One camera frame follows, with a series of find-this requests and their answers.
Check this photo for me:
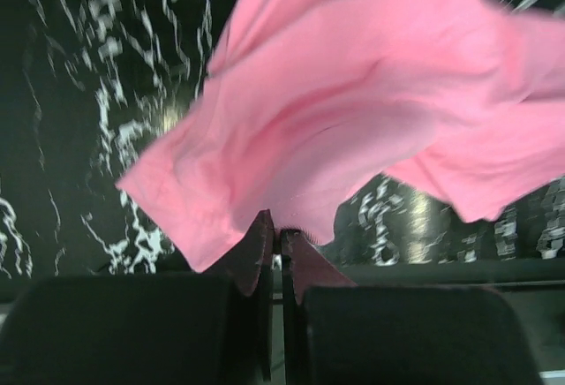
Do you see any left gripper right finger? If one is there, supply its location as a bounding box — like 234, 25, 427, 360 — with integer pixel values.
281, 230, 541, 384

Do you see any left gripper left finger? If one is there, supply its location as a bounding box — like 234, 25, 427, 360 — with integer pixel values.
1, 211, 274, 384

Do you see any pink t-shirt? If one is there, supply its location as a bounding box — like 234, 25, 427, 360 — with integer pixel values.
117, 0, 564, 272

